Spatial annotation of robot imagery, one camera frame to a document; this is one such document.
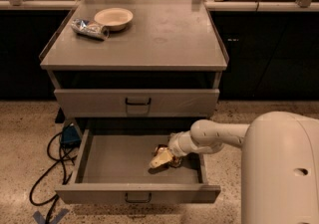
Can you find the blue power box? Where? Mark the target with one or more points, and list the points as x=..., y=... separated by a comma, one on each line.
x=69, y=137

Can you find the crushed blue silver can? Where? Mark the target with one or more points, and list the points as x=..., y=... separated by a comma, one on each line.
x=90, y=29

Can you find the closed grey upper drawer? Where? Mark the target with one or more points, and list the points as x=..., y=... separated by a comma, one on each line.
x=111, y=103

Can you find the white bowl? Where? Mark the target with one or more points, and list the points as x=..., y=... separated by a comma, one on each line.
x=115, y=19

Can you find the black upper drawer handle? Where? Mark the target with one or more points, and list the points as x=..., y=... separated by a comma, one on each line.
x=138, y=102

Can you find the black lower drawer handle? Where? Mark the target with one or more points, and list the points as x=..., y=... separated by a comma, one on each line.
x=138, y=197

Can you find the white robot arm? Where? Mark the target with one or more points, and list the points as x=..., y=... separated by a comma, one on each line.
x=279, y=163

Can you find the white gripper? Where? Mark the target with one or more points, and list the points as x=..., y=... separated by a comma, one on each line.
x=175, y=145

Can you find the open grey middle drawer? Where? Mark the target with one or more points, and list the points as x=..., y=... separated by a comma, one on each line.
x=110, y=165

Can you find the grey drawer cabinet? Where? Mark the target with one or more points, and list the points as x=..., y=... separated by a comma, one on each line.
x=169, y=45

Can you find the black drawer handle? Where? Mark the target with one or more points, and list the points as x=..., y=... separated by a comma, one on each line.
x=138, y=197
x=138, y=102

